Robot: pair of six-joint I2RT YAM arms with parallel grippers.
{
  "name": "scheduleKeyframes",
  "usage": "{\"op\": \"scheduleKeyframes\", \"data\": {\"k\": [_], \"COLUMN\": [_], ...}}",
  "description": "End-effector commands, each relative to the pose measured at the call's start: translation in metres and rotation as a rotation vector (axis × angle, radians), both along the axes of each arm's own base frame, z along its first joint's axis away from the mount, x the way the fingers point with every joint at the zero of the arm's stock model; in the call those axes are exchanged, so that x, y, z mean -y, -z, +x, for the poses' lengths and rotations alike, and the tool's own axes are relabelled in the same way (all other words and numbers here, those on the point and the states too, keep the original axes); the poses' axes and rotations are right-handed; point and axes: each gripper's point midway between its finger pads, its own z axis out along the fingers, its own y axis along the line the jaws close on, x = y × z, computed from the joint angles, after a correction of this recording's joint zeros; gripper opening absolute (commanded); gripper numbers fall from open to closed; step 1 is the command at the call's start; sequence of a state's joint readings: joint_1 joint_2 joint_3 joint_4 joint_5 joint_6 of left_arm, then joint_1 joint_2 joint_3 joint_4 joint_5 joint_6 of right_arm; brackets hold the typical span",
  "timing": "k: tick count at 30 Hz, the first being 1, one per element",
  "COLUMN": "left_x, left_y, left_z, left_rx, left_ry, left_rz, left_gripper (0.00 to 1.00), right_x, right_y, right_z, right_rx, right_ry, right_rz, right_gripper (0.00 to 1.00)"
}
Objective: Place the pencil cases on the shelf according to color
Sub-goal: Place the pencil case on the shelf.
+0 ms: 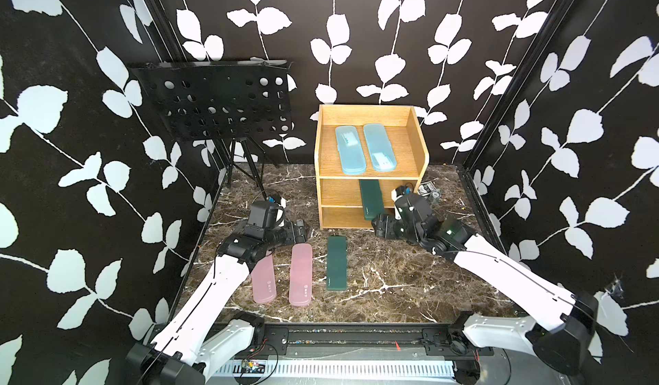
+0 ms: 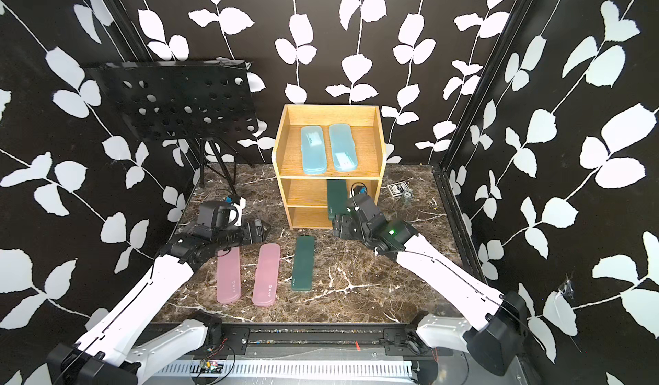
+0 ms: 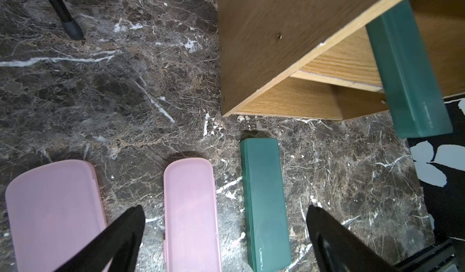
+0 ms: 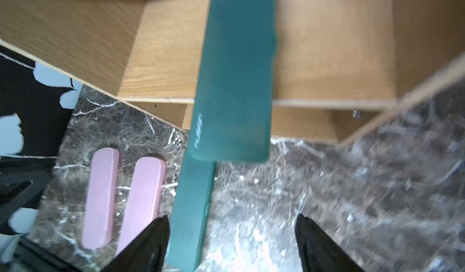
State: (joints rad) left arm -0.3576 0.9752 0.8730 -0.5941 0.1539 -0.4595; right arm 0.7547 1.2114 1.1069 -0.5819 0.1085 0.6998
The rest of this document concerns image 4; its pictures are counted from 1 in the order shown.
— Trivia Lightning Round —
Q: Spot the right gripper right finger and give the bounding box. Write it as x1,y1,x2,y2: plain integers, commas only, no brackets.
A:
295,214,363,272

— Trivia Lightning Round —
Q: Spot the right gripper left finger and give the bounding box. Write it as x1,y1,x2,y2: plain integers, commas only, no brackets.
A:
103,216,170,272

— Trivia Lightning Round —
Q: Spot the pink pencil case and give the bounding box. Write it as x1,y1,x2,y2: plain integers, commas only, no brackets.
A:
81,148,119,250
116,157,166,254

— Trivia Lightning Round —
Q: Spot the dark green pencil case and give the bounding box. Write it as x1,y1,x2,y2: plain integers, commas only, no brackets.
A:
165,150,216,272
188,0,277,162

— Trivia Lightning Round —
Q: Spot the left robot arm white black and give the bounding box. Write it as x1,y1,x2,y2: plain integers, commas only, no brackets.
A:
1,158,79,272

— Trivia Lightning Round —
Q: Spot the wooden three-tier shelf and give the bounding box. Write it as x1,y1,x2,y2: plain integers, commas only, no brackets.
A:
1,0,465,144

